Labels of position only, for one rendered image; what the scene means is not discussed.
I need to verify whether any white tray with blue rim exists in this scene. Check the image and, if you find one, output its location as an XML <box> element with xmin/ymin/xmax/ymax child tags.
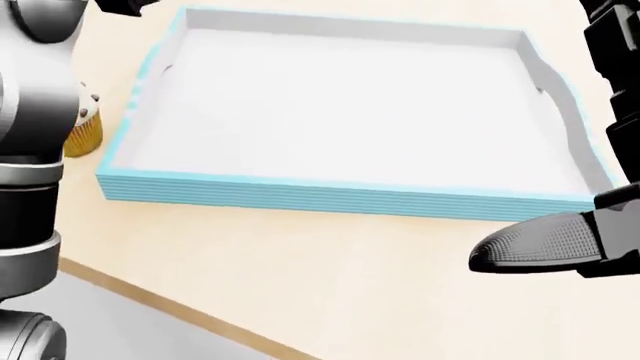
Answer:
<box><xmin>95</xmin><ymin>4</ymin><xmax>619</xmax><ymax>223</ymax></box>

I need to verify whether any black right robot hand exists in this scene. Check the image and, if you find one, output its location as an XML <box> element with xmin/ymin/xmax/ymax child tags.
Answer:
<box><xmin>467</xmin><ymin>0</ymin><xmax>640</xmax><ymax>279</ymax></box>

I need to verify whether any white frosted cupcake yellow wrapper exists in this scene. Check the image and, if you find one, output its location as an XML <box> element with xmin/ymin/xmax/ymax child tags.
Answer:
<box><xmin>63</xmin><ymin>81</ymin><xmax>105</xmax><ymax>159</ymax></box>

